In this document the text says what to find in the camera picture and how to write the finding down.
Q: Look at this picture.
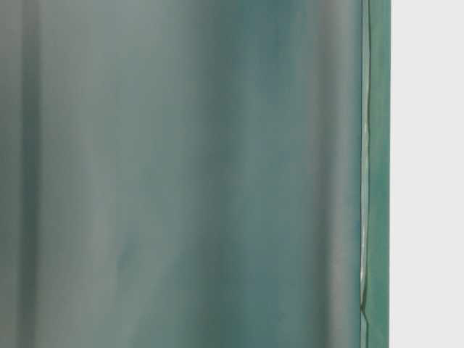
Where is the green table cloth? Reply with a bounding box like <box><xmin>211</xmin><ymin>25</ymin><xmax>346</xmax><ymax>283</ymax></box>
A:
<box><xmin>1</xmin><ymin>0</ymin><xmax>391</xmax><ymax>347</ymax></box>

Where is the white rectangular board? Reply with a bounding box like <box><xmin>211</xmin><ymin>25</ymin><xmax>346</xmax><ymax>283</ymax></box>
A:
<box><xmin>390</xmin><ymin>1</ymin><xmax>463</xmax><ymax>347</ymax></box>

